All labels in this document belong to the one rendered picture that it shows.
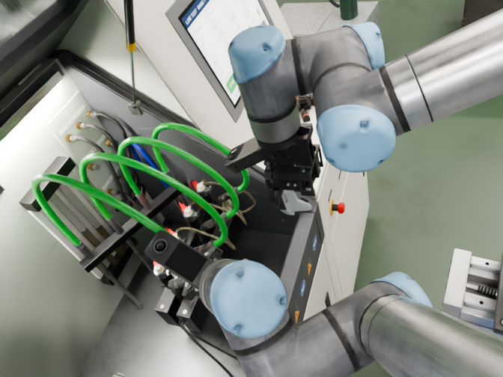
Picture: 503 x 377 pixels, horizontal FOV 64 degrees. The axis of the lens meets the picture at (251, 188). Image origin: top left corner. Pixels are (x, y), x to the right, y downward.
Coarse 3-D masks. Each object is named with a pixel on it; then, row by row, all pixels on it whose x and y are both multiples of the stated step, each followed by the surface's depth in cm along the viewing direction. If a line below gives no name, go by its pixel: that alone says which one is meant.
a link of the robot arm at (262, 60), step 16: (240, 32) 53; (256, 32) 52; (272, 32) 51; (240, 48) 50; (256, 48) 49; (272, 48) 50; (288, 48) 51; (240, 64) 51; (256, 64) 50; (272, 64) 51; (288, 64) 51; (240, 80) 53; (256, 80) 52; (272, 80) 52; (288, 80) 52; (256, 96) 54; (272, 96) 54; (288, 96) 55; (256, 112) 56; (272, 112) 56; (288, 112) 57
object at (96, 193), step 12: (36, 180) 71; (48, 180) 69; (60, 180) 67; (72, 180) 66; (36, 192) 77; (96, 192) 65; (48, 204) 82; (120, 204) 65; (132, 216) 65; (144, 216) 65; (60, 228) 88; (156, 228) 65; (72, 240) 92
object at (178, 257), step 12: (156, 240) 61; (168, 240) 61; (144, 252) 61; (156, 252) 60; (168, 252) 60; (180, 252) 60; (192, 252) 59; (168, 264) 59; (180, 264) 59; (192, 264) 59; (204, 264) 58; (180, 276) 58; (192, 276) 58
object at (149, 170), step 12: (96, 156) 77; (108, 156) 76; (120, 156) 75; (84, 168) 82; (144, 168) 75; (84, 180) 85; (168, 180) 75; (192, 192) 77; (96, 204) 92; (204, 204) 78; (108, 216) 96; (216, 216) 80; (120, 228) 99; (216, 240) 88; (204, 252) 93
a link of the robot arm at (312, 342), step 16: (304, 320) 48; (320, 320) 46; (272, 336) 43; (288, 336) 44; (304, 336) 45; (320, 336) 44; (336, 336) 44; (240, 352) 44; (256, 352) 43; (272, 352) 43; (288, 352) 43; (304, 352) 44; (320, 352) 43; (336, 352) 43; (256, 368) 43; (272, 368) 43; (288, 368) 43; (304, 368) 43; (320, 368) 43; (336, 368) 43; (352, 368) 44
